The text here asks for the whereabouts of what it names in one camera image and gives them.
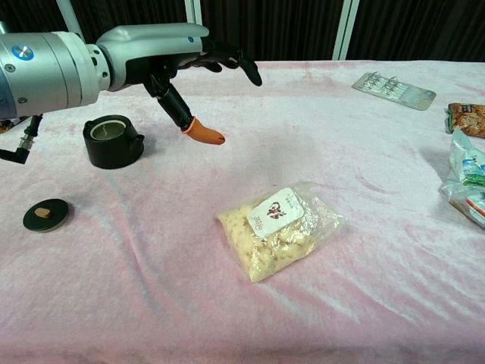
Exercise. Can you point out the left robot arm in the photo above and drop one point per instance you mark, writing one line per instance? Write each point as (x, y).
(45, 72)

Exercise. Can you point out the clear bag of yellow snacks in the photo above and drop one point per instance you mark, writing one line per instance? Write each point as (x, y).
(273, 242)

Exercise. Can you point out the black pleated curtain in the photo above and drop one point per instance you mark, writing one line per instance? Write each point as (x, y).
(273, 26)

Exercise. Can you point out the black teapot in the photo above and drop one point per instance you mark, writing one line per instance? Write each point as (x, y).
(113, 151)

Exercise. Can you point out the black teapot lid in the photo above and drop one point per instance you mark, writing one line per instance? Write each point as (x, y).
(53, 221)

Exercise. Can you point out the orange green snack packet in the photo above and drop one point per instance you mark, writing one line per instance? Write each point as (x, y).
(470, 119)

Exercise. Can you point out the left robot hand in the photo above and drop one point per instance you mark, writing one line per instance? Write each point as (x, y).
(151, 49)

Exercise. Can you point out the white frame post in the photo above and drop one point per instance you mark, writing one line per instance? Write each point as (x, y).
(195, 15)
(345, 30)
(72, 19)

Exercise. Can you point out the pink plush table cloth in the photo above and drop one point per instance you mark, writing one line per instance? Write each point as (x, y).
(242, 311)

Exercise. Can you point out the silver blister pack of hooks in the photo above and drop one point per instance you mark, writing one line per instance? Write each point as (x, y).
(394, 91)

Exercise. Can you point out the crumpled white green wrapper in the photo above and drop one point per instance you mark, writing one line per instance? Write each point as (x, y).
(466, 174)

